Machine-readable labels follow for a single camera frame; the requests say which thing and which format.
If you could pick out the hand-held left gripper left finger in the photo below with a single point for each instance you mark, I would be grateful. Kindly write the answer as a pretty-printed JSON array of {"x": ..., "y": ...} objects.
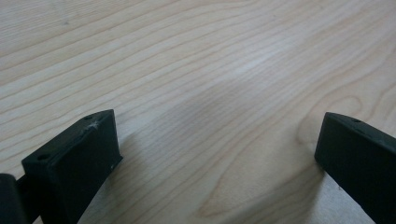
[{"x": 73, "y": 168}]

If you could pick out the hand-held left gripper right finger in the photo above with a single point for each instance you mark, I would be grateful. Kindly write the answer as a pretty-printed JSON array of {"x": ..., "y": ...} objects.
[{"x": 358, "y": 158}]

